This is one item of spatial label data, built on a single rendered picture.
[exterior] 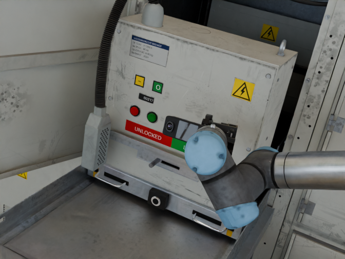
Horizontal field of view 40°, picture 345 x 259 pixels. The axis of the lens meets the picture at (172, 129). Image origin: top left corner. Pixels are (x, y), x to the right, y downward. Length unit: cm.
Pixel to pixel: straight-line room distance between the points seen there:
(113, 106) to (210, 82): 33
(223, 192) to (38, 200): 69
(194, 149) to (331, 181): 26
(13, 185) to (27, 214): 86
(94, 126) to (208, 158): 60
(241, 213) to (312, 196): 72
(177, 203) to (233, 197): 59
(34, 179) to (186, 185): 91
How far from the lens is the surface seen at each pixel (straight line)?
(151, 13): 136
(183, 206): 145
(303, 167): 94
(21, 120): 157
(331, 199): 158
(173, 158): 136
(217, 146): 84
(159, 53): 133
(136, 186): 150
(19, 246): 132
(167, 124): 106
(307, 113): 151
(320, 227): 163
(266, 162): 97
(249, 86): 125
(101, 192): 154
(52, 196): 148
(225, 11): 218
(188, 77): 131
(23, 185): 222
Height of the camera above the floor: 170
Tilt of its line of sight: 25 degrees down
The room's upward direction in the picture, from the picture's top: 11 degrees clockwise
